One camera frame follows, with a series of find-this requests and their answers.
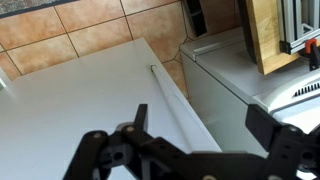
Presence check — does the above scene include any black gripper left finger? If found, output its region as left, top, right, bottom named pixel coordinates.
left=63, top=103, right=188, bottom=180

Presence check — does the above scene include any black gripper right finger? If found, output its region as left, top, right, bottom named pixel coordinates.
left=245, top=103, right=320, bottom=180

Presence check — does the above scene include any white table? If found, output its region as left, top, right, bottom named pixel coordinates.
left=0, top=37, right=223, bottom=180

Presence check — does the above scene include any white cabinet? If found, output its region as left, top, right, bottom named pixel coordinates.
left=179, top=26, right=320, bottom=180

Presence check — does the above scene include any orange black clamp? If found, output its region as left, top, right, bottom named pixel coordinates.
left=304, top=38, right=320, bottom=72

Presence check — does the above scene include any wooden base board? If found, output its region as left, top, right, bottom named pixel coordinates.
left=245, top=0, right=301, bottom=76

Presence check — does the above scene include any black floor bin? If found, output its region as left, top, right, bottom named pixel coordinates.
left=182, top=0, right=210, bottom=38

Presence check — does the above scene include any patterned floor rug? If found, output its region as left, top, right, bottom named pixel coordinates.
left=0, top=0, right=79, bottom=19

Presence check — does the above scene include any aluminium profile frame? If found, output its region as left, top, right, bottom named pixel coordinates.
left=276, top=0, right=320, bottom=55

